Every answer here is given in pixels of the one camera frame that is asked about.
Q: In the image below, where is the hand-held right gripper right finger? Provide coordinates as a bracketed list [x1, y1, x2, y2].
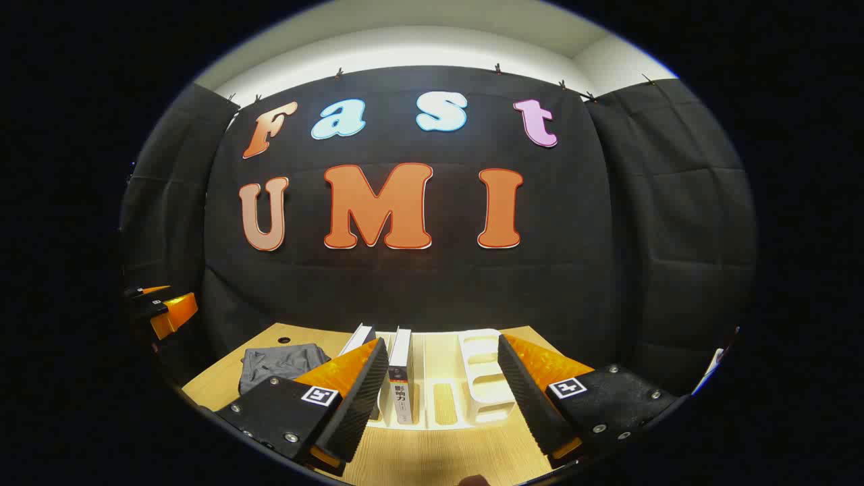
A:
[497, 333, 679, 470]

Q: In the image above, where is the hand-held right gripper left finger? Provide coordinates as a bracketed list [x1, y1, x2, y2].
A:
[215, 337, 390, 477]

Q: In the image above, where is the white bookshelf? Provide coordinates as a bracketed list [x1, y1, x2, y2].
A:
[351, 327, 534, 431]

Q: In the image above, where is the grey portrait cover book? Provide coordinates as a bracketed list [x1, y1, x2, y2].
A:
[387, 327, 414, 425]

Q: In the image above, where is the blue night cover book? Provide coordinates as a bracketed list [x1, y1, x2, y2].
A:
[337, 323, 377, 358]

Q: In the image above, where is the grey schoolbag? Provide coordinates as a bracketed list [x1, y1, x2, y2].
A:
[238, 343, 331, 396]

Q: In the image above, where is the black backdrop cloth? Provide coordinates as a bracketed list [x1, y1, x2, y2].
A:
[120, 65, 758, 399]

